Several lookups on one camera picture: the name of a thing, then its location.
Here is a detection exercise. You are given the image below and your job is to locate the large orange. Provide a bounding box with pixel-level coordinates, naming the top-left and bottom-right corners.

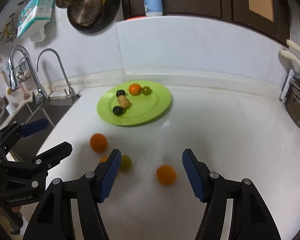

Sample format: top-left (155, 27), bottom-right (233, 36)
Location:
top-left (90, 133), bottom-right (108, 153)

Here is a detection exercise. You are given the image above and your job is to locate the small orange mandarin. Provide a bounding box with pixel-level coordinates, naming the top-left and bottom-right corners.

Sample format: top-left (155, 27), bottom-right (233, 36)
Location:
top-left (99, 156), bottom-right (108, 163)

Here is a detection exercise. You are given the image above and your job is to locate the green tomato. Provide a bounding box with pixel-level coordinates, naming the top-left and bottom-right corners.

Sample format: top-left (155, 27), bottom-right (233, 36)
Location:
top-left (120, 154), bottom-right (132, 172)
top-left (142, 86), bottom-right (152, 95)

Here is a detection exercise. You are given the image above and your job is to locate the dark plum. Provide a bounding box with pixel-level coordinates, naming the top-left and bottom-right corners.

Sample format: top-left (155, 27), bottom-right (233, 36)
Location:
top-left (116, 89), bottom-right (126, 98)
top-left (113, 106), bottom-right (126, 116)

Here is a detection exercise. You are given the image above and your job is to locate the tan longan fruit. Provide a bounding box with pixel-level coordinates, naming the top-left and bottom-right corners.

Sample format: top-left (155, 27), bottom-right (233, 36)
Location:
top-left (117, 95), bottom-right (127, 103)
top-left (120, 99), bottom-right (130, 109)

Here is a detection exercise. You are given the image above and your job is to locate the orange mandarin top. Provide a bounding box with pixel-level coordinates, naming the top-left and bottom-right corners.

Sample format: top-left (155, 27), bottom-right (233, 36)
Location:
top-left (128, 83), bottom-right (142, 96)

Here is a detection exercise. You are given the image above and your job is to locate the tall chrome kitchen faucet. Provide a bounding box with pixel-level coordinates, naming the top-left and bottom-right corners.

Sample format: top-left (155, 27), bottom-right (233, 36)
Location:
top-left (8, 44), bottom-right (50, 105)

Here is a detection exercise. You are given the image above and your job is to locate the stainless steel sink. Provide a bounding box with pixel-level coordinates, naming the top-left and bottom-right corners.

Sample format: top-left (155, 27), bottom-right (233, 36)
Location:
top-left (8, 99), bottom-right (72, 162)

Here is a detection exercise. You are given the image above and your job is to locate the slim gooseneck faucet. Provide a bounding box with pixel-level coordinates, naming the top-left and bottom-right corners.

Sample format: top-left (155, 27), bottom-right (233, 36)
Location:
top-left (35, 48), bottom-right (80, 103)

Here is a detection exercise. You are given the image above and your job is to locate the green plate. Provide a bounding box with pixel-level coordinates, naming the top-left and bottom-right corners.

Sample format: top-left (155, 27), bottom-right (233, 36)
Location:
top-left (97, 80), bottom-right (172, 126)

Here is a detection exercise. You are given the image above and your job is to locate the stainless steel pot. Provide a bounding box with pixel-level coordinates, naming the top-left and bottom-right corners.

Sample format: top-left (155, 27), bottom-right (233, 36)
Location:
top-left (286, 81), bottom-right (300, 128)

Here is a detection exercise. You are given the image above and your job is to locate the green white paper box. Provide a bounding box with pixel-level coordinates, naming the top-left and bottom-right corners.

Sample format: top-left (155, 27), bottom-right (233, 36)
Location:
top-left (17, 0), bottom-right (55, 43)

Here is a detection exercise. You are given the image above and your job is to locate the white dish rack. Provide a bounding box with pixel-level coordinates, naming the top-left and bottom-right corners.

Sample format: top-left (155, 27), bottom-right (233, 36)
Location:
top-left (280, 69), bottom-right (300, 103)

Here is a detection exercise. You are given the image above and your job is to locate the perforated metal strainer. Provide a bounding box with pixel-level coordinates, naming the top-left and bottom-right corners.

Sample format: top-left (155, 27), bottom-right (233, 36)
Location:
top-left (67, 0), bottom-right (106, 27)

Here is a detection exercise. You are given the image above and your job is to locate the black frying pan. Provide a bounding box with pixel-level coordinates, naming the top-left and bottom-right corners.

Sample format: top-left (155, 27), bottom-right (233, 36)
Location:
top-left (67, 0), bottom-right (121, 34)

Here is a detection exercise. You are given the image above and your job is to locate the black wire sink basket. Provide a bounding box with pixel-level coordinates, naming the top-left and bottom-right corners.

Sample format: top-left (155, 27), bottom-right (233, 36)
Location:
top-left (15, 57), bottom-right (32, 83)

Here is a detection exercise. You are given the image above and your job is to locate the cream pan handle lower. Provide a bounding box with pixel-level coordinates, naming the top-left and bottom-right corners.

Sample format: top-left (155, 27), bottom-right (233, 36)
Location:
top-left (279, 50), bottom-right (300, 69)

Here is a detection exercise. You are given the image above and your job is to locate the cream pan handle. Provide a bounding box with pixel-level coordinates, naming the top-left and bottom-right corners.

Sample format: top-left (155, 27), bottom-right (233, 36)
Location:
top-left (286, 39), bottom-right (300, 54)
top-left (279, 50), bottom-right (300, 69)

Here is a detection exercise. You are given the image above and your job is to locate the cream pan handle upper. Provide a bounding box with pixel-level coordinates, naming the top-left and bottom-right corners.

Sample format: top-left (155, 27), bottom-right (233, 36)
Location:
top-left (286, 39), bottom-right (300, 54)

